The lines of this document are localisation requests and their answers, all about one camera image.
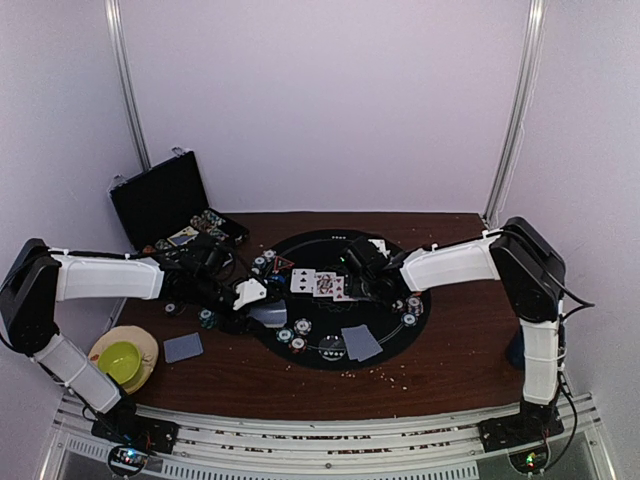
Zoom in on blue green chip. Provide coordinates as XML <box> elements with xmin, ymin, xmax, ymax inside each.
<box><xmin>401</xmin><ymin>313</ymin><xmax>418</xmax><ymax>327</ymax></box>

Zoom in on clear dealer button disc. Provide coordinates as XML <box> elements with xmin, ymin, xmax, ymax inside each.
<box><xmin>318</xmin><ymin>335</ymin><xmax>346</xmax><ymax>362</ymax></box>

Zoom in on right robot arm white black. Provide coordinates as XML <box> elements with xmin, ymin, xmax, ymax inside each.
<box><xmin>340</xmin><ymin>217</ymin><xmax>566</xmax><ymax>442</ymax></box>

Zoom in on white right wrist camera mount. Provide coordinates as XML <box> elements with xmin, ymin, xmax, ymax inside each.
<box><xmin>368</xmin><ymin>238</ymin><xmax>391</xmax><ymax>258</ymax></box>

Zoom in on right aluminium frame post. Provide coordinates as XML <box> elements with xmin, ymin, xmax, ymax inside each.
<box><xmin>482</xmin><ymin>0</ymin><xmax>547</xmax><ymax>227</ymax></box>

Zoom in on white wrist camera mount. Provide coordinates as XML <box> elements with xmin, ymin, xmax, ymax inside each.
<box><xmin>368</xmin><ymin>238</ymin><xmax>391</xmax><ymax>258</ymax></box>
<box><xmin>233</xmin><ymin>278</ymin><xmax>267</xmax><ymax>311</ymax></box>

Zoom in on black poker chip case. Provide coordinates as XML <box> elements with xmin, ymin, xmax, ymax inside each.
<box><xmin>109</xmin><ymin>151</ymin><xmax>249</xmax><ymax>250</ymax></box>

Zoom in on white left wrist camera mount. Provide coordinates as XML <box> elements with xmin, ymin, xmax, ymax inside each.
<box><xmin>233</xmin><ymin>278</ymin><xmax>267</xmax><ymax>311</ymax></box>

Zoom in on round black poker mat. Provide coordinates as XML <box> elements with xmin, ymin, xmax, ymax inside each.
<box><xmin>254</xmin><ymin>230</ymin><xmax>431</xmax><ymax>371</ymax></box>

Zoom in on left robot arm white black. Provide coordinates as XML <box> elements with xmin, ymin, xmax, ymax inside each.
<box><xmin>1</xmin><ymin>238</ymin><xmax>283</xmax><ymax>444</ymax></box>

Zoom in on blue ten chip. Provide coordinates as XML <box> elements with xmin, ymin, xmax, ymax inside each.
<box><xmin>263</xmin><ymin>249</ymin><xmax>276</xmax><ymax>261</ymax></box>

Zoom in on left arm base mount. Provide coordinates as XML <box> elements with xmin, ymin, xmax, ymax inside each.
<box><xmin>86</xmin><ymin>399</ymin><xmax>179</xmax><ymax>479</ymax></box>

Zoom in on playing card deck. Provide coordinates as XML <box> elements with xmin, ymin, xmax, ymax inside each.
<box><xmin>248</xmin><ymin>300</ymin><xmax>287</xmax><ymax>329</ymax></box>

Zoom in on beige plate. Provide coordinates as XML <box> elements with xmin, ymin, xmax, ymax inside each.
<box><xmin>88</xmin><ymin>326</ymin><xmax>159</xmax><ymax>394</ymax></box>

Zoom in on dark blue mug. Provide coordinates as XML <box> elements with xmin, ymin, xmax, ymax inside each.
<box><xmin>505</xmin><ymin>332</ymin><xmax>525</xmax><ymax>371</ymax></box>

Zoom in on green chip stack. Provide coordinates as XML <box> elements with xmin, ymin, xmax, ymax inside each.
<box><xmin>198</xmin><ymin>308</ymin><xmax>218</xmax><ymax>330</ymax></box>

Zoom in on queen of hearts card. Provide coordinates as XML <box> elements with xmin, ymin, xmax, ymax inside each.
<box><xmin>313</xmin><ymin>272</ymin><xmax>336</xmax><ymax>298</ymax></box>

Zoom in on green plastic bowl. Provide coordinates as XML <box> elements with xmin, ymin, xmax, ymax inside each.
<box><xmin>98</xmin><ymin>341</ymin><xmax>142</xmax><ymax>385</ymax></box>

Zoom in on card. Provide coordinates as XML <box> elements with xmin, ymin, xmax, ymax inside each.
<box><xmin>341</xmin><ymin>328</ymin><xmax>358</xmax><ymax>361</ymax></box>
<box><xmin>347</xmin><ymin>324</ymin><xmax>383</xmax><ymax>362</ymax></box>

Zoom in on aluminium front rail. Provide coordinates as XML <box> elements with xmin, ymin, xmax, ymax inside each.
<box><xmin>35</xmin><ymin>394</ymin><xmax>617</xmax><ymax>479</ymax></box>

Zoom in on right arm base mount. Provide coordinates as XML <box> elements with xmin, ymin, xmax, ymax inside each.
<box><xmin>478</xmin><ymin>400</ymin><xmax>564</xmax><ymax>475</ymax></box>

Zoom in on white blue chip stack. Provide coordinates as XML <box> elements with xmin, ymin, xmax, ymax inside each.
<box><xmin>294</xmin><ymin>318</ymin><xmax>312</xmax><ymax>336</ymax></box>

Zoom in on green fifty chip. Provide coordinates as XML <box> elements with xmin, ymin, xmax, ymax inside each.
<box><xmin>276</xmin><ymin>328</ymin><xmax>295</xmax><ymax>344</ymax></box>

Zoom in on blue ten chips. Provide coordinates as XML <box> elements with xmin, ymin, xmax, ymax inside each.
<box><xmin>406</xmin><ymin>296</ymin><xmax>424</xmax><ymax>317</ymax></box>

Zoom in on left aluminium frame post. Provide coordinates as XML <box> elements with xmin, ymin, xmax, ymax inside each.
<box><xmin>104</xmin><ymin>0</ymin><xmax>151</xmax><ymax>171</ymax></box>

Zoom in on red black triangle marker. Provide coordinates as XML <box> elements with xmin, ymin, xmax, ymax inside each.
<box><xmin>272</xmin><ymin>256</ymin><xmax>295</xmax><ymax>274</ymax></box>

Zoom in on ace card deck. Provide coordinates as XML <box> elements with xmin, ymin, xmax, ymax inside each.
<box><xmin>167</xmin><ymin>226</ymin><xmax>199</xmax><ymax>247</ymax></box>

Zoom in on aluminium frame post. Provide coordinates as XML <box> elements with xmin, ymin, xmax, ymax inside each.
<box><xmin>104</xmin><ymin>0</ymin><xmax>151</xmax><ymax>171</ymax></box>
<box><xmin>482</xmin><ymin>0</ymin><xmax>547</xmax><ymax>227</ymax></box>

